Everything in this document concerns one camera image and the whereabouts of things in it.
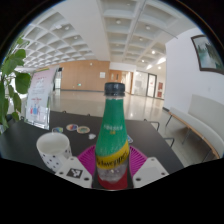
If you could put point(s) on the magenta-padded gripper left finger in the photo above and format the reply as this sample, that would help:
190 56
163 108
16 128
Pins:
75 173

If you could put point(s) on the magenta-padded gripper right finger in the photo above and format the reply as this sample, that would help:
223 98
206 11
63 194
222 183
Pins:
150 171

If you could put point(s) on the green drink bottle yellow label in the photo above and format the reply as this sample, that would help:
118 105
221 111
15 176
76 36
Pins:
111 133

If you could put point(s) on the white polka-dot mug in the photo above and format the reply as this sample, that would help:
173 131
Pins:
53 150

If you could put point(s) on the small white sticker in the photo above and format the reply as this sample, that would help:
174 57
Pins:
92 136

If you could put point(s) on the round printed badge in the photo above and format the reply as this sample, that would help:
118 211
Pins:
71 127
83 129

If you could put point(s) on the small colourful square sticker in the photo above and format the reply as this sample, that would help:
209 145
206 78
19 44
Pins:
57 129

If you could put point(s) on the group of black chairs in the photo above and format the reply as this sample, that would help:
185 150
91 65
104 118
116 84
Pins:
153 121

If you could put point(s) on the clear stand with pink poster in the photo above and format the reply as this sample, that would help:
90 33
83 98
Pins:
38 96

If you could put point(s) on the glass double door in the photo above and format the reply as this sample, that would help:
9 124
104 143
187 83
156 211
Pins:
141 84

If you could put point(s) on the green leafy potted plant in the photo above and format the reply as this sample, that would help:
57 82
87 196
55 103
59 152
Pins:
21 81

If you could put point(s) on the framed landscape painting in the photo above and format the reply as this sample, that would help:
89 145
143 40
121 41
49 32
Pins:
210 53

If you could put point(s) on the group of ceiling lights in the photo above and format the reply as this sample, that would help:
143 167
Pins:
118 21

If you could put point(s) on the long white wall bench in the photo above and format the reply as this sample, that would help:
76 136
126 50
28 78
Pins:
206 113

